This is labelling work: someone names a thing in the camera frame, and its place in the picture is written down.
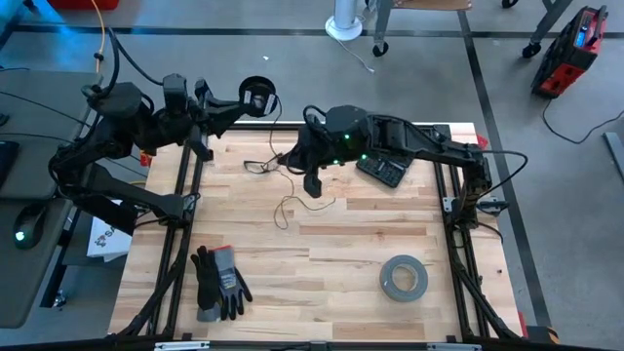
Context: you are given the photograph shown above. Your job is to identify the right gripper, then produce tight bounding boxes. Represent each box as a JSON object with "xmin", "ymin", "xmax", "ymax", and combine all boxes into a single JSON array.
[{"xmin": 278, "ymin": 131, "xmax": 345, "ymax": 199}]

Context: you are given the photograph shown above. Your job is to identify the orange black corner block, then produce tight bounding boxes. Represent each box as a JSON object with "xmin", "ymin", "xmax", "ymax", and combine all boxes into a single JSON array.
[{"xmin": 527, "ymin": 325, "xmax": 561, "ymax": 345}]

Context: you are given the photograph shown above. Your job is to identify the black keypad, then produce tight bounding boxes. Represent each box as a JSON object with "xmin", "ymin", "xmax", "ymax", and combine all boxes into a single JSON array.
[{"xmin": 354, "ymin": 154, "xmax": 413, "ymax": 189}]

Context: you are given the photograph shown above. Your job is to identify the silver metal bracket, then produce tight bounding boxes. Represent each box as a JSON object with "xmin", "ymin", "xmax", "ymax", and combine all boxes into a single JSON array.
[
  {"xmin": 426, "ymin": 343, "xmax": 483, "ymax": 351},
  {"xmin": 154, "ymin": 340, "xmax": 211, "ymax": 351}
]

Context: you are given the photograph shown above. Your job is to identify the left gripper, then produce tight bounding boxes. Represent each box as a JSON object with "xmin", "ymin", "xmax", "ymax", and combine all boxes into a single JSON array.
[{"xmin": 155, "ymin": 77, "xmax": 245, "ymax": 162}]

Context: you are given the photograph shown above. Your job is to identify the thin black cord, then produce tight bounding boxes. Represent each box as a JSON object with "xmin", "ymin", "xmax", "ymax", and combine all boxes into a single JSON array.
[{"xmin": 243, "ymin": 95, "xmax": 337, "ymax": 230}]

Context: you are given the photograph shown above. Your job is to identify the red black tool case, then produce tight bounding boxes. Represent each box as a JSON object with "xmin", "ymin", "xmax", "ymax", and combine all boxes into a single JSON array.
[{"xmin": 530, "ymin": 4, "xmax": 609, "ymax": 100}]

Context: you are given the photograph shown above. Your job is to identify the black computer mouse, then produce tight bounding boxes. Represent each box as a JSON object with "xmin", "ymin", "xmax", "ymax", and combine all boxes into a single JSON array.
[{"xmin": 12, "ymin": 202, "xmax": 50, "ymax": 251}]

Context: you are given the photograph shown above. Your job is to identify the grey office desk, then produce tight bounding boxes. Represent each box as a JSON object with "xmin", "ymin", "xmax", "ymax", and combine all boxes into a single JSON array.
[{"xmin": 0, "ymin": 70, "xmax": 104, "ymax": 331}]

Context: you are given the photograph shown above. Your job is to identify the white paper box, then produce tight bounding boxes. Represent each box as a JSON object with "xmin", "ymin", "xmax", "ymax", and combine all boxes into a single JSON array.
[{"xmin": 86, "ymin": 216, "xmax": 134, "ymax": 263}]

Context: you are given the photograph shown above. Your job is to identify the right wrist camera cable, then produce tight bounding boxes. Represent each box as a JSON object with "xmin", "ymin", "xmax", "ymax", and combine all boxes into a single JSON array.
[{"xmin": 285, "ymin": 103, "xmax": 342, "ymax": 176}]

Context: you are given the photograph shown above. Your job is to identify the red storage bin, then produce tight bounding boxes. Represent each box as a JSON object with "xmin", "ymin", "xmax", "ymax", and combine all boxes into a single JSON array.
[{"xmin": 47, "ymin": 0, "xmax": 121, "ymax": 12}]

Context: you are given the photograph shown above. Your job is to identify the black keyboard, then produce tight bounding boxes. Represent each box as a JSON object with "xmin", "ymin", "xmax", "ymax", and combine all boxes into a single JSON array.
[{"xmin": 0, "ymin": 139, "xmax": 20, "ymax": 191}]

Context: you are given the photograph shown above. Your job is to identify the black palm work glove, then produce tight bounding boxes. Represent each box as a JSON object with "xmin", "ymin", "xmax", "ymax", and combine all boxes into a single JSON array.
[{"xmin": 189, "ymin": 245, "xmax": 223, "ymax": 323}]

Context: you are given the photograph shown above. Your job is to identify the grey metal bar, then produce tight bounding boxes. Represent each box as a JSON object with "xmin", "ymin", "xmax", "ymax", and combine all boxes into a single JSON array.
[{"xmin": 603, "ymin": 131, "xmax": 624, "ymax": 182}]

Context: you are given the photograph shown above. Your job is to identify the black floor cable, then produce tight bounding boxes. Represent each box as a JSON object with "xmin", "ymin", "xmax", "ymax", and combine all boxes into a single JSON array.
[{"xmin": 541, "ymin": 97, "xmax": 624, "ymax": 146}]

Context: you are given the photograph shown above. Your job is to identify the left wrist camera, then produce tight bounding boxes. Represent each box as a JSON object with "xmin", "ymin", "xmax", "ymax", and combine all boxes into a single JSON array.
[{"xmin": 162, "ymin": 73, "xmax": 189, "ymax": 116}]

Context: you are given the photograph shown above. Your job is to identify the white floor cable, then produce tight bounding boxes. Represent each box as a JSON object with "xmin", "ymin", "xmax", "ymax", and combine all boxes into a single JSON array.
[{"xmin": 334, "ymin": 37, "xmax": 376, "ymax": 75}]

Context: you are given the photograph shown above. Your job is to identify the white pole base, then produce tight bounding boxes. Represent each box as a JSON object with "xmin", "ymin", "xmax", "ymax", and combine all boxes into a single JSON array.
[{"xmin": 325, "ymin": 0, "xmax": 365, "ymax": 43}]

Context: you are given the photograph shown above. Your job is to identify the black cord spool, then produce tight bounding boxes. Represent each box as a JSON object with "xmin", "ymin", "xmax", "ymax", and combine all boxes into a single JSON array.
[{"xmin": 237, "ymin": 75, "xmax": 278, "ymax": 118}]

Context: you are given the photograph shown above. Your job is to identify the grey duct tape roll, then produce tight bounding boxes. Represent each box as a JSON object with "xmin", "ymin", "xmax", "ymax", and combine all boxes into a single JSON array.
[{"xmin": 378, "ymin": 253, "xmax": 430, "ymax": 303}]

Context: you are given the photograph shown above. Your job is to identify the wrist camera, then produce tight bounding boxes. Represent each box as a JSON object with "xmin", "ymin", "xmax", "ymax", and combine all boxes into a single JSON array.
[
  {"xmin": 300, "ymin": 121, "xmax": 329, "ymax": 147},
  {"xmin": 162, "ymin": 73, "xmax": 189, "ymax": 116}
]

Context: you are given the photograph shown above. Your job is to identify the clear safety glasses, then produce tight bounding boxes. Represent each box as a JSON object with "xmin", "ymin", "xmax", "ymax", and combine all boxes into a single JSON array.
[{"xmin": 242, "ymin": 153, "xmax": 286, "ymax": 176}]

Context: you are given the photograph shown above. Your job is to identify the wooden top rolling workbench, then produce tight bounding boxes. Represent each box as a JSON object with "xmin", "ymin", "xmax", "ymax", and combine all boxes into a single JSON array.
[{"xmin": 365, "ymin": 0, "xmax": 575, "ymax": 59}]

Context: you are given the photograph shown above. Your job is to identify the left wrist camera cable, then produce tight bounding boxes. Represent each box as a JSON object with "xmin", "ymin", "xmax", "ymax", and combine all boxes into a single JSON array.
[{"xmin": 80, "ymin": 26, "xmax": 166, "ymax": 98}]

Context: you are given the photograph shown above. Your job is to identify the yellow extension cable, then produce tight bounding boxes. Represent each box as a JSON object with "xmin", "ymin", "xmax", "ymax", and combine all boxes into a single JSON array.
[{"xmin": 90, "ymin": 0, "xmax": 147, "ymax": 189}]

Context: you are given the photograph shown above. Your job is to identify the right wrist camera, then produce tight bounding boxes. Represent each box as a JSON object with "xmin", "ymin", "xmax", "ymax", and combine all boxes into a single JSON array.
[{"xmin": 300, "ymin": 121, "xmax": 329, "ymax": 147}]

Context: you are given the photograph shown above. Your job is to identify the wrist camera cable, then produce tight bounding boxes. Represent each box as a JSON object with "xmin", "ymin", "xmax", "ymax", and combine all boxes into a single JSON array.
[
  {"xmin": 80, "ymin": 26, "xmax": 166, "ymax": 98},
  {"xmin": 285, "ymin": 103, "xmax": 342, "ymax": 176}
]

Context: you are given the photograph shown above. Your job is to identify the grey work glove red cuff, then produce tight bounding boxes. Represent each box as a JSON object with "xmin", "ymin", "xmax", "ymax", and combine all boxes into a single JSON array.
[{"xmin": 209, "ymin": 244, "xmax": 254, "ymax": 322}]

